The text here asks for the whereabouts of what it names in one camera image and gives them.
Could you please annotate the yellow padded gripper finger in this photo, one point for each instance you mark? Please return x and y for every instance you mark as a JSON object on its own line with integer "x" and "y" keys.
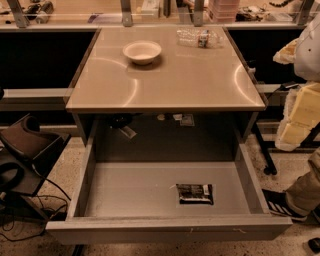
{"x": 286, "y": 55}
{"x": 301, "y": 114}

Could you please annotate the black rxbar chocolate wrapper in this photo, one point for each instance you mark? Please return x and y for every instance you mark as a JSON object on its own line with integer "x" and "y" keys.
{"x": 195, "y": 193}

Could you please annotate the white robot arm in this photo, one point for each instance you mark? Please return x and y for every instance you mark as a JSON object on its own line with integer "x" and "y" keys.
{"x": 307, "y": 62}

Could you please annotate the grey counter cabinet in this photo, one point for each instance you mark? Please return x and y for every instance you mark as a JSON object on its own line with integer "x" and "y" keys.
{"x": 181, "y": 79}

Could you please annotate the open grey metal drawer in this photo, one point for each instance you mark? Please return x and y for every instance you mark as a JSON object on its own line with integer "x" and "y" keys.
{"x": 126, "y": 192}

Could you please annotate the black power adapter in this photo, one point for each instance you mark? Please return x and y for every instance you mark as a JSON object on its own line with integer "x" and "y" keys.
{"x": 287, "y": 86}

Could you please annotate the black table leg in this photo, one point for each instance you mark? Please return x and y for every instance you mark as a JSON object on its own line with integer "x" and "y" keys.
{"x": 270, "y": 168}

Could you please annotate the pink storage box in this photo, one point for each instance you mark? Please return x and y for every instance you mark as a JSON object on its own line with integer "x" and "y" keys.
{"x": 223, "y": 11}

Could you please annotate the clear plastic water bottle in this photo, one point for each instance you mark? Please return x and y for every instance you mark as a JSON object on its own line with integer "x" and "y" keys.
{"x": 198, "y": 38}

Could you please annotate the black white sneaker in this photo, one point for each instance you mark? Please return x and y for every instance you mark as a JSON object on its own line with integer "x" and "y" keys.
{"x": 277, "y": 205}

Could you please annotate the white paper bowl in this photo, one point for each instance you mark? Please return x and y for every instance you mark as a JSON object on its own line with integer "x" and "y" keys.
{"x": 142, "y": 52}

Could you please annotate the black stand with device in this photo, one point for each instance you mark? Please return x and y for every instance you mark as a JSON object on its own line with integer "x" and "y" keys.
{"x": 28, "y": 156}

